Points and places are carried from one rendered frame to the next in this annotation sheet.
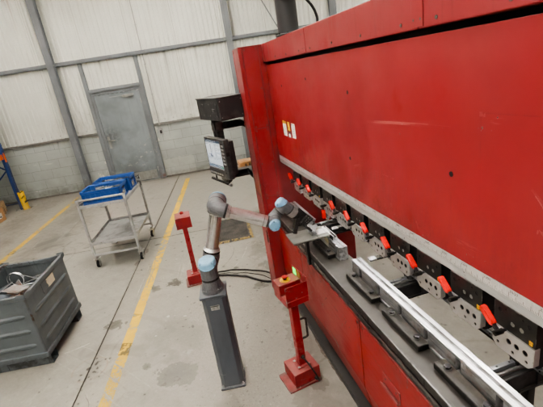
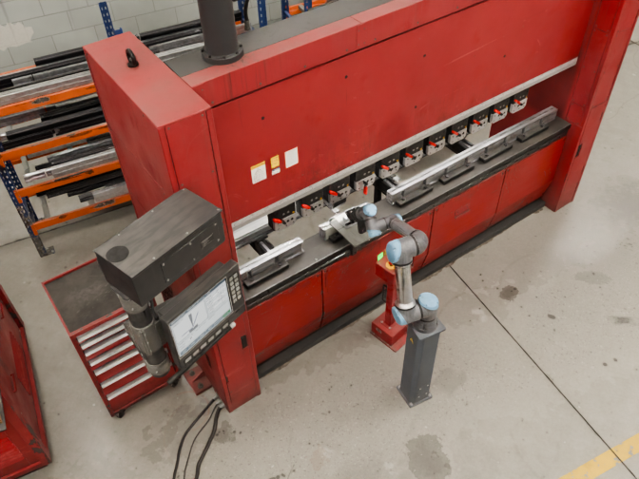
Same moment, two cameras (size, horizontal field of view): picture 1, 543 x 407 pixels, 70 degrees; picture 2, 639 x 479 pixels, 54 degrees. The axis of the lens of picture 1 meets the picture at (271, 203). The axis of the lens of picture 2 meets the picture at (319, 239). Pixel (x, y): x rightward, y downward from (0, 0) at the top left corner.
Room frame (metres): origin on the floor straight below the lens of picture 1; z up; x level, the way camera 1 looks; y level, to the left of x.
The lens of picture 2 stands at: (3.69, 2.33, 3.77)
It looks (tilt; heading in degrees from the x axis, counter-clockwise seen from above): 45 degrees down; 249
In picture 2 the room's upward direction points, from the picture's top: 2 degrees counter-clockwise
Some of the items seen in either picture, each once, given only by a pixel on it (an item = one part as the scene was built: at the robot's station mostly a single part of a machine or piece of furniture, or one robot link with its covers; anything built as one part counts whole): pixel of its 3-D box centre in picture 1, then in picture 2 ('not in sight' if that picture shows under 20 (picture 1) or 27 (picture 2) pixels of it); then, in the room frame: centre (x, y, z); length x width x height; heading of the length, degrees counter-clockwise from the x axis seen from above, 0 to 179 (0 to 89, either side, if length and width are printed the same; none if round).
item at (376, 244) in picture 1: (384, 236); (433, 139); (1.73, -0.52, 1.26); 0.15 x 0.09 x 0.17; 13
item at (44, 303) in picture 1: (25, 311); not in sight; (3.17, 2.39, 0.36); 0.80 x 0.60 x 0.72; 3
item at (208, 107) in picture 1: (225, 142); (177, 294); (3.62, 0.33, 1.53); 0.51 x 0.25 x 0.85; 28
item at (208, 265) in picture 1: (208, 267); (426, 306); (2.32, 0.48, 0.94); 0.13 x 0.12 x 0.14; 178
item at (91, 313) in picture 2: not in sight; (118, 339); (4.03, -0.37, 0.50); 0.50 x 0.50 x 1.00; 13
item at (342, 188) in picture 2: (321, 194); (336, 186); (2.51, -0.35, 1.26); 0.15 x 0.09 x 0.17; 13
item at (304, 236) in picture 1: (307, 235); (353, 229); (2.46, -0.21, 1.00); 0.26 x 0.18 x 0.01; 103
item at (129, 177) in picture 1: (115, 183); not in sight; (5.34, 2.12, 0.92); 0.50 x 0.36 x 0.18; 93
